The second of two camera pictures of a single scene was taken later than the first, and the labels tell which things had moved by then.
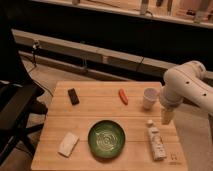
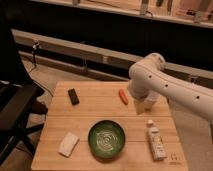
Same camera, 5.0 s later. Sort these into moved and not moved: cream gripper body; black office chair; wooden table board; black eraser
Moved: cream gripper body
Not moved: black office chair; wooden table board; black eraser
